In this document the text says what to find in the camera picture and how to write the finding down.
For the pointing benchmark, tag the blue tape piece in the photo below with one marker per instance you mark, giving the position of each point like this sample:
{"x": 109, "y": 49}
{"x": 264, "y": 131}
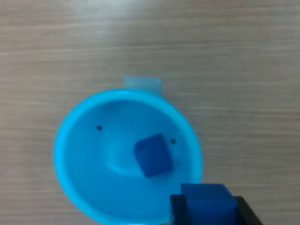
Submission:
{"x": 143, "y": 82}

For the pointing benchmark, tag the blue plastic bin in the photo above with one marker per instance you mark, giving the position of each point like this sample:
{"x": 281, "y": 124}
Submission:
{"x": 93, "y": 175}

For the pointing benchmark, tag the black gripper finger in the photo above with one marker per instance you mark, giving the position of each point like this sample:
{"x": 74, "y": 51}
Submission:
{"x": 180, "y": 211}
{"x": 248, "y": 212}

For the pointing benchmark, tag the blue cube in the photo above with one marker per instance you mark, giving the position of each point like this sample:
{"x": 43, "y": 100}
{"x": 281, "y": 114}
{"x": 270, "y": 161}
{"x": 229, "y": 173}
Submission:
{"x": 153, "y": 155}
{"x": 208, "y": 204}

